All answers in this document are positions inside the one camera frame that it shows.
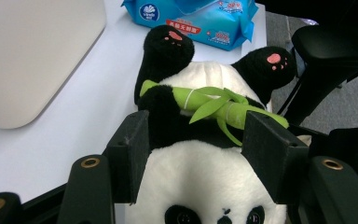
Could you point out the panda plush toy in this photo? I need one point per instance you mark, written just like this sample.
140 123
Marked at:
205 177

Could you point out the blue wet wipes pack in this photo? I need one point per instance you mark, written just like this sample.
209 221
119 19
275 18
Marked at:
199 18

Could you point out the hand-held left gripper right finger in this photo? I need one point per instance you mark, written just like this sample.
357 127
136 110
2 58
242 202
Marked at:
273 155

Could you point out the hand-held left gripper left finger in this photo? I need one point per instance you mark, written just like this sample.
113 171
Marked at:
130 155

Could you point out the black office chair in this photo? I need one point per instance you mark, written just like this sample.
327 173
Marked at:
323 59

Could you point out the white storage box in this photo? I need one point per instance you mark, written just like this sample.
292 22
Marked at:
34 56

